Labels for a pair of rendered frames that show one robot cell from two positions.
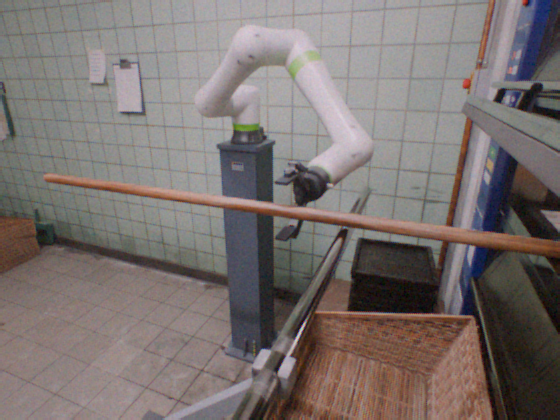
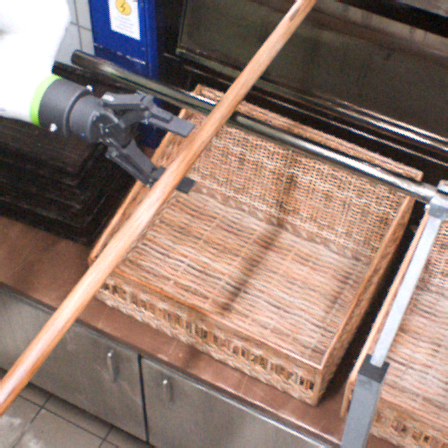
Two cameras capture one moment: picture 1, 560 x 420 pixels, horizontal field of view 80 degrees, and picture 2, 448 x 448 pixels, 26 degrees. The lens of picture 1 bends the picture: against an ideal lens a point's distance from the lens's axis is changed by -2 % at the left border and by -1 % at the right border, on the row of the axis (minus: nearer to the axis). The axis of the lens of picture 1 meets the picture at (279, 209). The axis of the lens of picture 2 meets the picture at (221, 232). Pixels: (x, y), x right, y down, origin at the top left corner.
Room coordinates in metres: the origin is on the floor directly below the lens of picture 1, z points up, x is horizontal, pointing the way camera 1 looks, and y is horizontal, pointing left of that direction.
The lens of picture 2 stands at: (0.56, 1.06, 2.35)
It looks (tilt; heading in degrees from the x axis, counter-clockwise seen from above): 52 degrees down; 276
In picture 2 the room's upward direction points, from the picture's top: 1 degrees clockwise
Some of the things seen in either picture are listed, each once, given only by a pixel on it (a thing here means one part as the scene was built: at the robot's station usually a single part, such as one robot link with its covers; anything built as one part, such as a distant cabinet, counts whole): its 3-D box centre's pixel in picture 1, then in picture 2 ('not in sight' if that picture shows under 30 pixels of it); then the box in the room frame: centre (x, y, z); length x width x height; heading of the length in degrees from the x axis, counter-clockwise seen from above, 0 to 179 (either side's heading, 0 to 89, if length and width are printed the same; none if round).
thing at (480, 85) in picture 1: (480, 83); not in sight; (1.38, -0.78, 1.46); 0.10 x 0.07 x 0.10; 158
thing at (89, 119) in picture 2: (304, 190); (104, 124); (0.87, -0.07, 1.19); 0.09 x 0.07 x 0.08; 158
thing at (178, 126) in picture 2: (286, 179); (171, 123); (0.74, -0.02, 1.26); 0.07 x 0.03 x 0.01; 158
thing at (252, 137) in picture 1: (252, 133); not in sight; (1.62, 0.13, 1.23); 0.26 x 0.15 x 0.06; 157
